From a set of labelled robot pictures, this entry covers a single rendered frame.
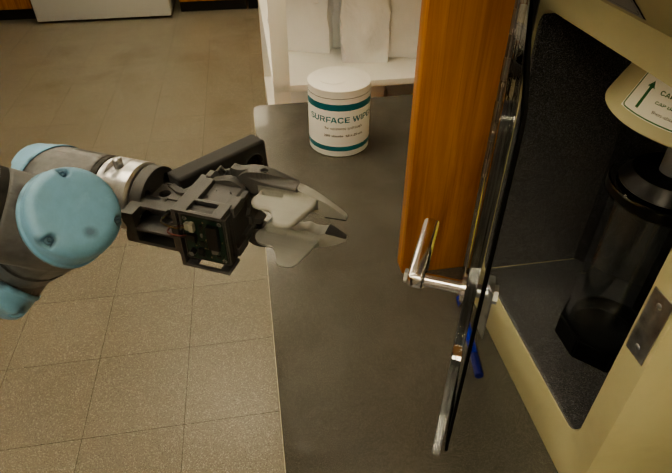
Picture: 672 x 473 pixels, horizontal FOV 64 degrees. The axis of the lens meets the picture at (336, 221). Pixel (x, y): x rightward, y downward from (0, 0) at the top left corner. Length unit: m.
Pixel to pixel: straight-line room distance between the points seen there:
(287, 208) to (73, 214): 0.18
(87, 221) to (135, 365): 1.60
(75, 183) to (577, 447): 0.54
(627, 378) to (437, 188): 0.37
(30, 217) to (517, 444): 0.56
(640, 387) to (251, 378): 1.51
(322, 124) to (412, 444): 0.66
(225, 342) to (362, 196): 1.12
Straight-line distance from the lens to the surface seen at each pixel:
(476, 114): 0.73
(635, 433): 0.61
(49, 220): 0.45
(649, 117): 0.51
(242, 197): 0.52
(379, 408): 0.71
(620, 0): 0.44
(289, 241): 0.55
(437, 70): 0.69
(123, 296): 2.29
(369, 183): 1.06
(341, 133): 1.11
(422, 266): 0.48
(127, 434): 1.89
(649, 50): 0.48
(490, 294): 0.47
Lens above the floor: 1.53
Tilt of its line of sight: 38 degrees down
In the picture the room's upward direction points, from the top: straight up
